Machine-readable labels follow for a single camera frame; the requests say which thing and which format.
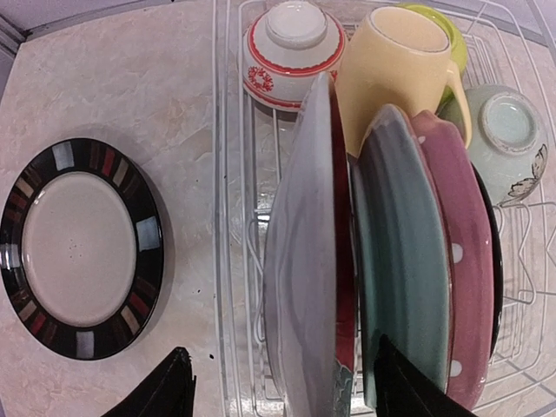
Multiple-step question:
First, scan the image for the pink polka dot plate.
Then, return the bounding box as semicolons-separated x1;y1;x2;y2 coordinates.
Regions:
412;110;493;410

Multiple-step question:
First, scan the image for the pale yellow mug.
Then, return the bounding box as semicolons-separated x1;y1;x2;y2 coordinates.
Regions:
335;6;473;156

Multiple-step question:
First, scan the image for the dark red black plate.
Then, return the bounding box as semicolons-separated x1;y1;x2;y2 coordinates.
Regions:
473;166;504;356

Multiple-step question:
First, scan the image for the white wire dish rack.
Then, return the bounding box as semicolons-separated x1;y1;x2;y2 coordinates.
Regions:
215;1;555;416

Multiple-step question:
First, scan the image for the light blue floral bowl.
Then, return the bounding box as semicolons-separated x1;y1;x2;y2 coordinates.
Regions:
465;84;549;207

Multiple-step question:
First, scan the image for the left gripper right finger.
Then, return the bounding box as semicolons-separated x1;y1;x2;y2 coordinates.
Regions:
374;334;474;417

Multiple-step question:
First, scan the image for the black rimmed striped plate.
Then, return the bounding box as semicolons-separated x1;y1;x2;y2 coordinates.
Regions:
1;138;164;361

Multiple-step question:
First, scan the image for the teal green plate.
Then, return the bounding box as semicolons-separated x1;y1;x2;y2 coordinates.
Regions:
350;104;451;408

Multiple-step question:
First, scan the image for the white red patterned bowl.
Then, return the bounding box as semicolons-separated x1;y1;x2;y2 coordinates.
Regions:
242;1;348;112

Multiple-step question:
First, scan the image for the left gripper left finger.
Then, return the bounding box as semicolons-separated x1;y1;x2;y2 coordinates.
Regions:
104;347;196;417

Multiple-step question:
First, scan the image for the grey red wave plate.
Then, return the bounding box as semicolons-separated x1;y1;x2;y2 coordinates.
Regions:
263;72;357;416

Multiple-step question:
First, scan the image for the lime green bowl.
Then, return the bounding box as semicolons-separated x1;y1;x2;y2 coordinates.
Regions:
396;3;468;116

